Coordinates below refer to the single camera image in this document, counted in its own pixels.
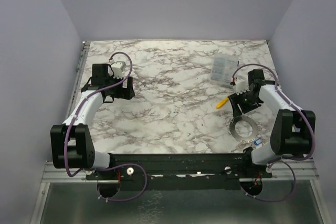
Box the perforated metal ring disc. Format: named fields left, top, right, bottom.
left=229, top=116, right=258, bottom=143

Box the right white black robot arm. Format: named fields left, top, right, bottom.
left=228, top=69, right=316, bottom=177

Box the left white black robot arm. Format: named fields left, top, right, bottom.
left=50, top=61, right=135, bottom=179

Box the clear plastic screw box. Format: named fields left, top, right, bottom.
left=210, top=54, right=239, bottom=88

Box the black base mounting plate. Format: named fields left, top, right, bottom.
left=86, top=153, right=272, bottom=191

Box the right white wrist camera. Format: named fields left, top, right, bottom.
left=230, top=80, right=249, bottom=95

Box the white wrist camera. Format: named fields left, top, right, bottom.
left=110, top=60, right=126, bottom=79
left=230, top=80, right=249, bottom=95

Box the yellow handled screwdriver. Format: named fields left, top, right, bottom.
left=216, top=97, right=229, bottom=109

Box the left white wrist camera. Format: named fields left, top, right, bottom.
left=110, top=60, right=126, bottom=79

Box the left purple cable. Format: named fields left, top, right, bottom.
left=64, top=52, right=148, bottom=204

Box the purple cable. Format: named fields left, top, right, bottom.
left=64, top=52, right=148, bottom=204
left=229, top=63, right=316, bottom=202

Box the aluminium rail frame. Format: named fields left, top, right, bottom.
left=33, top=40, right=330, bottom=223

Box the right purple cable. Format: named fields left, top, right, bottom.
left=229, top=63, right=316, bottom=202

